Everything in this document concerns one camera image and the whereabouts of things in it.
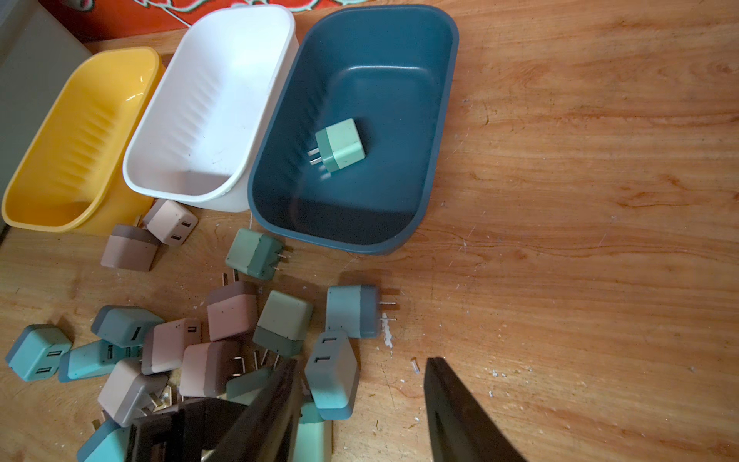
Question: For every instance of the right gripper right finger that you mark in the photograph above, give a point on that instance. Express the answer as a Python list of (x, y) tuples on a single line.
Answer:
[(459, 428)]

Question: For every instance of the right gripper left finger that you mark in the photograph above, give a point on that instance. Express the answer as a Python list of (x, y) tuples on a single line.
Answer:
[(210, 429)]

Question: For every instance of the blue plug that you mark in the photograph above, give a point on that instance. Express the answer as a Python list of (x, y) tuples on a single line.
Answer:
[(37, 352), (356, 310)]

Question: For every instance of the green plug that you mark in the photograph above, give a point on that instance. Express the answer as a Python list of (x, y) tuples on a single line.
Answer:
[(283, 324), (338, 146), (255, 254)]

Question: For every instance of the pink plug beside yellow box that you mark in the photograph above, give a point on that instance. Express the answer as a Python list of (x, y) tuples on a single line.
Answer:
[(130, 247)]

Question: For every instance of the pink plug near yellow box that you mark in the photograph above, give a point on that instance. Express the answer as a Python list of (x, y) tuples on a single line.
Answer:
[(170, 222)]

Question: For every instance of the yellow storage box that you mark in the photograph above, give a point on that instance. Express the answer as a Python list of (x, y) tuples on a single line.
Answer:
[(70, 179)]

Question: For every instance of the white storage box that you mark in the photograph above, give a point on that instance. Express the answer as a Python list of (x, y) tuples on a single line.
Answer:
[(200, 133)]

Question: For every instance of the dark teal storage box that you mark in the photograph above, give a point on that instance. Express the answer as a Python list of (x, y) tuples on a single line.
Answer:
[(390, 70)]

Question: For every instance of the green plug top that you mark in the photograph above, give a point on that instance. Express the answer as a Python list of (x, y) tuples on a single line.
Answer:
[(255, 254)]

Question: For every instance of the blue plug bottom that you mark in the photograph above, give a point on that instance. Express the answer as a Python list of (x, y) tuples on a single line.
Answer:
[(37, 352)]

